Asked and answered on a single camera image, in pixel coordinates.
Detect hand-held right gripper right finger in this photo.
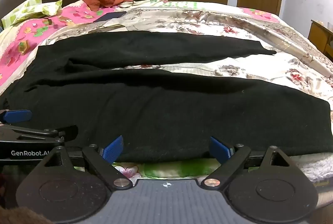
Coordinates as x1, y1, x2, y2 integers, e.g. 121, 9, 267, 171
201, 136, 293, 191

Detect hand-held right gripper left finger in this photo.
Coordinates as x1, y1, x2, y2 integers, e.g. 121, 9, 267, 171
43, 135, 134, 191

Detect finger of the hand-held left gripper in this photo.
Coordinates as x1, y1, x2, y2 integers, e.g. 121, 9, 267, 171
0, 124, 79, 144
0, 109, 33, 124

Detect black pants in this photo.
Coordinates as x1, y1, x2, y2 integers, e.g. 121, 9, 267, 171
0, 31, 333, 163

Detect brown fuzzy cloth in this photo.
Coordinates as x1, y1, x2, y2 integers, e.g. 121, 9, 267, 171
0, 207, 52, 224

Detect pink floral bedsheet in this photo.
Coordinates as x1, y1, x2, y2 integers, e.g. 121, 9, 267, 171
0, 0, 280, 180

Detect white fluffy blanket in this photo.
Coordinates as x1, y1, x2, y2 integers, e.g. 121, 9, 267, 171
286, 153, 333, 188

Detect white red floral quilt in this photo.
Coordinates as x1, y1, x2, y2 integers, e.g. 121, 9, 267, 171
26, 4, 333, 120

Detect wooden side cabinet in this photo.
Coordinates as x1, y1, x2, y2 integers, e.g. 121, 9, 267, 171
308, 19, 333, 61

